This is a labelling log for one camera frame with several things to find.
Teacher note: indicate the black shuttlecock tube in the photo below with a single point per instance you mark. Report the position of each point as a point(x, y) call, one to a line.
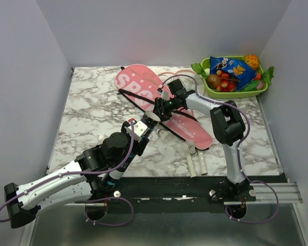
point(111, 179)

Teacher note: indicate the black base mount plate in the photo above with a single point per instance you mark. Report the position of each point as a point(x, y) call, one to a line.
point(173, 195)

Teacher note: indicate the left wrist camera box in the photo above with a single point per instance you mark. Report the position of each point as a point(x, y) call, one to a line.
point(139, 130)

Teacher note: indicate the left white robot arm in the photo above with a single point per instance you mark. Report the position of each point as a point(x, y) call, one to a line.
point(90, 176)

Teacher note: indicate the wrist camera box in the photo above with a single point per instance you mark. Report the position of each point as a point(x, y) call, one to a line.
point(139, 130)
point(163, 93)

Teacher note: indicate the white shuttlecock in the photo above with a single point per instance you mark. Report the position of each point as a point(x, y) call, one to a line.
point(191, 146)
point(161, 133)

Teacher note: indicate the aluminium rail frame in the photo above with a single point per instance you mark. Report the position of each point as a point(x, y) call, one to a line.
point(259, 193)

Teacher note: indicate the pink badminton racket front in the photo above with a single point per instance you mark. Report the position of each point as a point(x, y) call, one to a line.
point(189, 82)

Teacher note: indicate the toy pineapple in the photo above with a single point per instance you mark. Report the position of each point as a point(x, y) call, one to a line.
point(252, 60)

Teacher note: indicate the green plastic basket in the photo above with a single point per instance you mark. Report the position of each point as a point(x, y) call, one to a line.
point(225, 95)

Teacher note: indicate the blue chip bag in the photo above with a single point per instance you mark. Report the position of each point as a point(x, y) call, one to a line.
point(234, 69)

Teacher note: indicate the toy kiwi fruit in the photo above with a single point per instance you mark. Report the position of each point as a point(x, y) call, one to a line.
point(213, 81)

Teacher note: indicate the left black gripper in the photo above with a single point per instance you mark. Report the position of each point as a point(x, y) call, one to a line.
point(138, 149)

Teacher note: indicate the pink racket cover bag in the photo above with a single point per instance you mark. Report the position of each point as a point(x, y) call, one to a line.
point(139, 85)

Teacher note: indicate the green leafy toy vegetable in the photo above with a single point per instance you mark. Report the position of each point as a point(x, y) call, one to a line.
point(199, 70)

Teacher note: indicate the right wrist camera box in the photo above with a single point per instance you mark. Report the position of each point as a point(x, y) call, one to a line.
point(163, 93)

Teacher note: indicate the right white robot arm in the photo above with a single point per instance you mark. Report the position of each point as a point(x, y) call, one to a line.
point(227, 123)

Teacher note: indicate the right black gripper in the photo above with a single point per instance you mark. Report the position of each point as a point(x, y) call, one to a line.
point(161, 113)

